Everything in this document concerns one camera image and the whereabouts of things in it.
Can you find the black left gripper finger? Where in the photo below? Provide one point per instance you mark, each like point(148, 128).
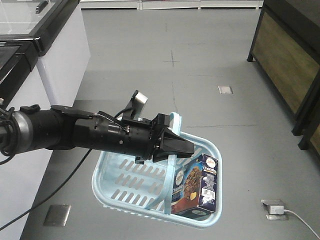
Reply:
point(160, 155)
point(173, 144)

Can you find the open floor outlet box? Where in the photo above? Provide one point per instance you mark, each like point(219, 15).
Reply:
point(266, 202)

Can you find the white power adapter plug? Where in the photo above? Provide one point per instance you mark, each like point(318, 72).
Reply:
point(276, 209)

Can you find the white chest freezer near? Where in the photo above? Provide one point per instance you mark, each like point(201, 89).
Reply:
point(20, 173)

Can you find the light blue plastic basket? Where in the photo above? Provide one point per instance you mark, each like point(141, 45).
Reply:
point(143, 189)

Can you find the black wooden display stand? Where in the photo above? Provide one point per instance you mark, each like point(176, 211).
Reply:
point(286, 45)

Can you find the white chest freezer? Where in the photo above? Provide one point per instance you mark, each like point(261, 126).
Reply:
point(55, 33)
point(20, 173)

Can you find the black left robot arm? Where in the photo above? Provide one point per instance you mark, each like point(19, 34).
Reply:
point(63, 128)

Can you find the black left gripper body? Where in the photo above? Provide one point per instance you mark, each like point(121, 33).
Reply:
point(143, 137)

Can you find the silver floor socket cover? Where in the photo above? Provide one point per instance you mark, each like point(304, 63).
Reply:
point(225, 89)

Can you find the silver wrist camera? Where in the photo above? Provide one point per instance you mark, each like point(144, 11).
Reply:
point(138, 103)

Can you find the closed floor outlet plate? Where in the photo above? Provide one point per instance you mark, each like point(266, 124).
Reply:
point(57, 215)

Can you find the chocolate cookie box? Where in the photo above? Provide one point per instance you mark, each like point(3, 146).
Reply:
point(194, 192)

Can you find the white chest freezer far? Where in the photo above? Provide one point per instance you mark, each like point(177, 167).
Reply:
point(55, 33)

